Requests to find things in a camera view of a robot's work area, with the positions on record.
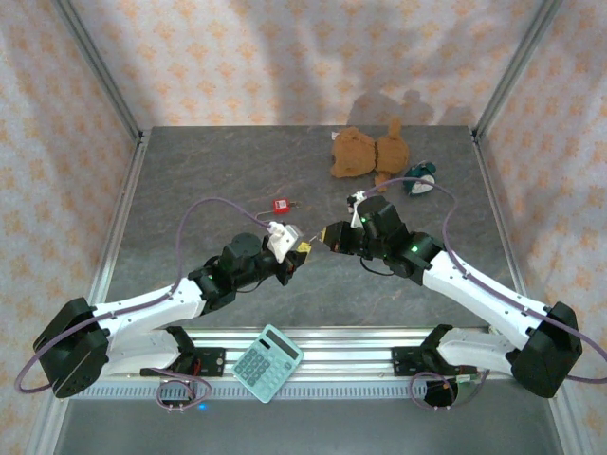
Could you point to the brown teddy bear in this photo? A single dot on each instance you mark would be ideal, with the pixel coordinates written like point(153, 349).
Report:
point(360, 151)

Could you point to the small green connector board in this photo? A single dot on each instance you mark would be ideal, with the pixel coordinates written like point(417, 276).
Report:
point(467, 377)

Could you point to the aluminium table side rail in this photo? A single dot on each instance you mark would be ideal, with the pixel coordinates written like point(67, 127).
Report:
point(127, 189)
point(483, 161)

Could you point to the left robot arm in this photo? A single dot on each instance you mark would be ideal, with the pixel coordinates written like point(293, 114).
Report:
point(142, 308)

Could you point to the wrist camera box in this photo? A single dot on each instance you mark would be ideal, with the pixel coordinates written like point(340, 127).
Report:
point(355, 213)
point(282, 239)

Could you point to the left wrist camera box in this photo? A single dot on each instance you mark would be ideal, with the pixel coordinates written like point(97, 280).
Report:
point(282, 239)

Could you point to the teal alarm clock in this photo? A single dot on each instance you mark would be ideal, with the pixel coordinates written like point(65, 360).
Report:
point(422, 177)

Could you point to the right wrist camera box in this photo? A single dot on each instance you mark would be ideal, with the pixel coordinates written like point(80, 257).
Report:
point(355, 213)

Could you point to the red padlock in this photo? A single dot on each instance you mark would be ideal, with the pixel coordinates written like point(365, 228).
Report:
point(281, 205)

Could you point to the aluminium frame post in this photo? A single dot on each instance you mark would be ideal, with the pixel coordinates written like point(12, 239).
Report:
point(99, 71)
point(517, 71)

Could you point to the teal calculator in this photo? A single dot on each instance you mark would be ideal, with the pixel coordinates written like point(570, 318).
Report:
point(265, 365)

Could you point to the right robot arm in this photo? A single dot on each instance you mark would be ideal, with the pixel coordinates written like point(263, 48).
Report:
point(479, 294)

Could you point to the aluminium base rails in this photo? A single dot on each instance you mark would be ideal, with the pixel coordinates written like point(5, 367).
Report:
point(341, 355)

